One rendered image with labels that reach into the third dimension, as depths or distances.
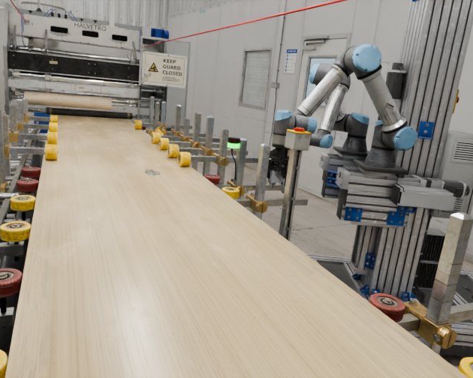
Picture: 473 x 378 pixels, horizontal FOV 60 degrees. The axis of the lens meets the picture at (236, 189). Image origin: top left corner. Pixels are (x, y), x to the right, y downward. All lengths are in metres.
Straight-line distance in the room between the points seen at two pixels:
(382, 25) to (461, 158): 2.90
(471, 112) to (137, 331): 3.87
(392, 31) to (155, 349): 4.59
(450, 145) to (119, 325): 2.02
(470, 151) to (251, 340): 1.92
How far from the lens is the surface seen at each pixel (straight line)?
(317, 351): 0.83
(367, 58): 1.94
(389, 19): 5.10
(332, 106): 2.29
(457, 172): 2.52
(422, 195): 2.16
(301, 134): 1.56
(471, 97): 4.36
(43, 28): 4.69
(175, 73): 4.51
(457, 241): 1.05
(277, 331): 0.86
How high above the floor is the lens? 1.37
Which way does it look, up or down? 14 degrees down
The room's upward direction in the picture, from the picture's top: 6 degrees clockwise
